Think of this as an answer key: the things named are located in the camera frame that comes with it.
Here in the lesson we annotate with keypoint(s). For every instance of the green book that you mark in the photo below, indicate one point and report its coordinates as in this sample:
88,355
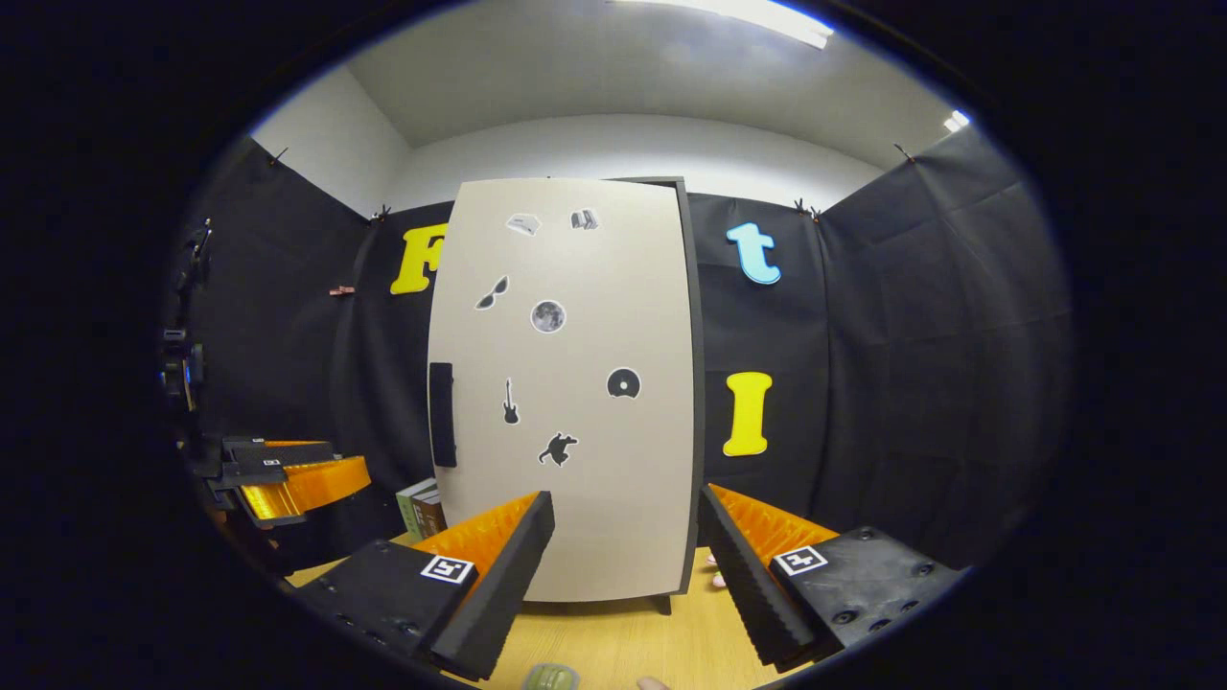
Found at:
409,517

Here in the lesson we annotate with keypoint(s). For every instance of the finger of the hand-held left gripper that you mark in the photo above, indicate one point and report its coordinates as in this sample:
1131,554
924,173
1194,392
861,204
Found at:
247,479
288,452

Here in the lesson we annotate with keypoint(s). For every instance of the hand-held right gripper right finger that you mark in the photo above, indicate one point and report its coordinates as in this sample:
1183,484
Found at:
743,585

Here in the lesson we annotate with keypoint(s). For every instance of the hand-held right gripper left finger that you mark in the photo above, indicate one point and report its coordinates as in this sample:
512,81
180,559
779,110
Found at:
498,585

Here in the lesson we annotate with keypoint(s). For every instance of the small pink object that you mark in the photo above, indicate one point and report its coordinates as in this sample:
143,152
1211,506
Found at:
717,579

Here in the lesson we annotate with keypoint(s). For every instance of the long ceiling light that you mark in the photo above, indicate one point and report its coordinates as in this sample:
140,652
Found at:
757,19

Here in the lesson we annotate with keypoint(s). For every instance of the brown book with white band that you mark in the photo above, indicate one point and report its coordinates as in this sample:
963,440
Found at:
433,517

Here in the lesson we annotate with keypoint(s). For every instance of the black backdrop cloth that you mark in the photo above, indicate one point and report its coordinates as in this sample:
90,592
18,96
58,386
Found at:
911,383

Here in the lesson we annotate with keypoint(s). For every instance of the small ceiling light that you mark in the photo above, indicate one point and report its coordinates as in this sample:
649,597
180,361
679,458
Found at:
957,120

